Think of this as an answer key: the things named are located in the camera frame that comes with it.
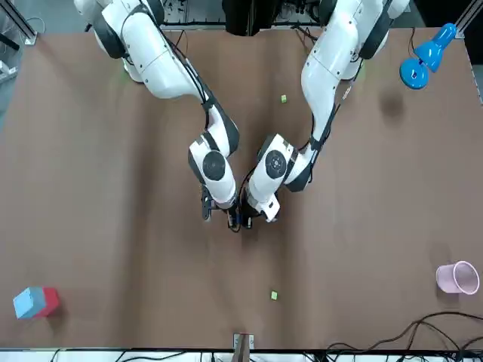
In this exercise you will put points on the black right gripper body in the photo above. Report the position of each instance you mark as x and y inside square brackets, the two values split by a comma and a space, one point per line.
[234, 211]

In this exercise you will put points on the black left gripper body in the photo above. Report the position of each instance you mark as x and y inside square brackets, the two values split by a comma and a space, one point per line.
[249, 215]

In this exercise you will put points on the small blue magnetic cube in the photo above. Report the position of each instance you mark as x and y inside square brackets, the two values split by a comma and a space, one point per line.
[236, 219]

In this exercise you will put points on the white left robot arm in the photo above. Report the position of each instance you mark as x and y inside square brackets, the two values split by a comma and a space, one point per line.
[332, 56]

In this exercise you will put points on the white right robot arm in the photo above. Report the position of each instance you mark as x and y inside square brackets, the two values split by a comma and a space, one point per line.
[151, 49]

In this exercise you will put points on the large red cube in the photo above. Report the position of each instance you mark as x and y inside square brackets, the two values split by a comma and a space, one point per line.
[52, 301]

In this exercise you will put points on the large light blue cube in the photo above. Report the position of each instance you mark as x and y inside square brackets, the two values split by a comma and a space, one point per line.
[28, 303]

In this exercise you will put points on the black equipment cabinet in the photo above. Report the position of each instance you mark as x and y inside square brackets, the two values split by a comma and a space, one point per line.
[245, 15]

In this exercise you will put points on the pink plastic cup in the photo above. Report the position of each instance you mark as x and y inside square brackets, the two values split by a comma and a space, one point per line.
[449, 279]

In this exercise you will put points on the blue desk lamp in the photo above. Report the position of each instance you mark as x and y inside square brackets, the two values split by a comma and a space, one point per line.
[430, 53]

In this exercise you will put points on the aluminium frame post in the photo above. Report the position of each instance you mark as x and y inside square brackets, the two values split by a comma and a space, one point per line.
[17, 19]
[468, 17]
[242, 348]

